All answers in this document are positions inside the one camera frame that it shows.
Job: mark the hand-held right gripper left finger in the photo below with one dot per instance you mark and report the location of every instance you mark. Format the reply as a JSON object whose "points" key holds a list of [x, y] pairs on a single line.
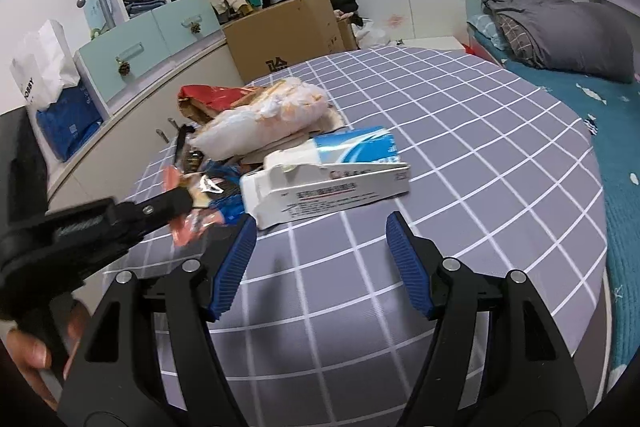
{"points": [[235, 267]]}

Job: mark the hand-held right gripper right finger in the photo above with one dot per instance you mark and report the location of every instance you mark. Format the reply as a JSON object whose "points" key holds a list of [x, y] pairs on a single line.
{"points": [[407, 267]]}

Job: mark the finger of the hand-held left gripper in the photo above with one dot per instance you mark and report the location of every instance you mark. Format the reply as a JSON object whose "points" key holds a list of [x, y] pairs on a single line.
{"points": [[155, 209]]}

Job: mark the pink plastic wrapper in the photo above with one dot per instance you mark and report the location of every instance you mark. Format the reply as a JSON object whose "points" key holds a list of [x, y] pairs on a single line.
{"points": [[189, 229]]}

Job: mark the white carton box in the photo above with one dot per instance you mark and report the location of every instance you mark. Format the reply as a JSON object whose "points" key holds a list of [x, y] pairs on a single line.
{"points": [[325, 199]]}

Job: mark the blue and white packet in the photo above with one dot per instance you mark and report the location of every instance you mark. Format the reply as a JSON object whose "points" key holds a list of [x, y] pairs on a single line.
{"points": [[355, 147]]}

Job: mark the person's left hand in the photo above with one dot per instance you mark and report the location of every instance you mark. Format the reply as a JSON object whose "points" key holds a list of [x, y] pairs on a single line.
{"points": [[30, 354]]}

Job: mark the blue snack wrapper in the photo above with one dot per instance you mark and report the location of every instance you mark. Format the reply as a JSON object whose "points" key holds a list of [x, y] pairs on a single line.
{"points": [[230, 207]]}

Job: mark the black plastic wrapper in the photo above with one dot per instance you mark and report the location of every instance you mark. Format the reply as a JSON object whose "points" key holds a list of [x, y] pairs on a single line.
{"points": [[186, 147]]}

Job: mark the white low cabinet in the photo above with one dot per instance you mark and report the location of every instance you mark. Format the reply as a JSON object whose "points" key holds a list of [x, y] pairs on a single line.
{"points": [[140, 117]]}

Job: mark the blue bag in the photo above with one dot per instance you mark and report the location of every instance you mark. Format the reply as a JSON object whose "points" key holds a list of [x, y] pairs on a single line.
{"points": [[70, 122]]}

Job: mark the red packet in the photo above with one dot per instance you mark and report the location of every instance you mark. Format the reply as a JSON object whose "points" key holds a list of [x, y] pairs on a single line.
{"points": [[205, 96]]}

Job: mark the white plastic bag orange contents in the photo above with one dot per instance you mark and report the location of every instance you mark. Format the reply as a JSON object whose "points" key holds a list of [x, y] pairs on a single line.
{"points": [[260, 117]]}

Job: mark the pinecone drawer knob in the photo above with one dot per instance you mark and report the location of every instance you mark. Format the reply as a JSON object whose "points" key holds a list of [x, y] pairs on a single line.
{"points": [[195, 27], [123, 68]]}

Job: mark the wide teal drawer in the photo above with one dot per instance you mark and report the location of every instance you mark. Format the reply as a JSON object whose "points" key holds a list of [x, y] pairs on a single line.
{"points": [[130, 52]]}

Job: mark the white paper bag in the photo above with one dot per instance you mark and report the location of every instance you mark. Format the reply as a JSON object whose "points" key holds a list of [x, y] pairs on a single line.
{"points": [[42, 62]]}

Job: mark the narrow teal drawer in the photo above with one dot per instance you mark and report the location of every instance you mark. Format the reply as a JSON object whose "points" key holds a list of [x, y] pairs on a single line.
{"points": [[185, 19]]}

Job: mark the large cardboard box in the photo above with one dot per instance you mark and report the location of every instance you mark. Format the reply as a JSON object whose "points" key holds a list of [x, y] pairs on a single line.
{"points": [[280, 37]]}

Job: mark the white nightstand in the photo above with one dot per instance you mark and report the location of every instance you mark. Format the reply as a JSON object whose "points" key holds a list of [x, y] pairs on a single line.
{"points": [[430, 43]]}

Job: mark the teal bed sheet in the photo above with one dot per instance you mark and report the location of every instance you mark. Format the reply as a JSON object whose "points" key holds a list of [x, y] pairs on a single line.
{"points": [[590, 117]]}

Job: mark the small cardboard box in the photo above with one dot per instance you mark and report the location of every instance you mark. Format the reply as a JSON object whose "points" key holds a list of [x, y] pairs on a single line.
{"points": [[346, 34]]}

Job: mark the plaid pillow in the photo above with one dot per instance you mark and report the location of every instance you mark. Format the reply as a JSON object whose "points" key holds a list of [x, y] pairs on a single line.
{"points": [[515, 37]]}

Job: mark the black cloth pile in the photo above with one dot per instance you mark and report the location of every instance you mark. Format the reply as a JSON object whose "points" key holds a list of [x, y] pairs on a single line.
{"points": [[345, 2]]}

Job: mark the grey quilt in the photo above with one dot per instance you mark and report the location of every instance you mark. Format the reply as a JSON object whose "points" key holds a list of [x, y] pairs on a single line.
{"points": [[575, 32]]}

